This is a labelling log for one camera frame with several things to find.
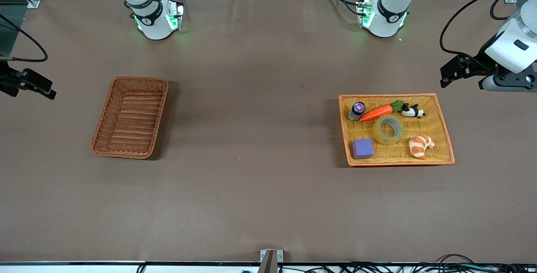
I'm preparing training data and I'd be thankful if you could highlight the yellow tape roll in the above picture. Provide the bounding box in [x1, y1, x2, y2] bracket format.
[373, 115, 404, 146]

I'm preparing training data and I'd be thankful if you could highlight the orange-rimmed yellow woven basket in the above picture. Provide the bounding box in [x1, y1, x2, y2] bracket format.
[338, 93, 456, 167]

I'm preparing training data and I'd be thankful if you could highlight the brown woven basket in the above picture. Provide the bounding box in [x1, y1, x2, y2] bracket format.
[91, 76, 169, 160]

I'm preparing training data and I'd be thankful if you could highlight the toy panda figure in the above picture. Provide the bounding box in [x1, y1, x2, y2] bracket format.
[401, 104, 425, 119]

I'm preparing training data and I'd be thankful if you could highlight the toy croissant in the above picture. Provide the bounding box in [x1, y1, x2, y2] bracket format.
[409, 135, 435, 160]

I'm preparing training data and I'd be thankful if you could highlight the orange toy carrot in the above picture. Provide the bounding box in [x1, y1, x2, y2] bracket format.
[360, 100, 405, 122]

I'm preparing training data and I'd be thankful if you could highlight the small bottle with blue cap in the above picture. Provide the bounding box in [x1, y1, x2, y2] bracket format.
[348, 102, 366, 121]

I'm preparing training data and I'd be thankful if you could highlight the purple foam cube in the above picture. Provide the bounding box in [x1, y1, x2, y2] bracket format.
[352, 139, 375, 159]

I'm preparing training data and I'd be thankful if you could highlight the brown table cover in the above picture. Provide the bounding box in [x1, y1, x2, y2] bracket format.
[0, 0, 537, 264]

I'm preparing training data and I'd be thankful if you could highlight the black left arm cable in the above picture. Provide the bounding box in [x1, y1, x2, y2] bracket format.
[490, 0, 521, 21]

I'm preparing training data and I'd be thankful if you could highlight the black cable bundle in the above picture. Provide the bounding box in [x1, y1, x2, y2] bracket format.
[277, 254, 537, 273]

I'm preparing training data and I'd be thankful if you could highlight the metal table bracket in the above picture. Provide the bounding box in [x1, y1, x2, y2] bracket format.
[260, 249, 284, 273]

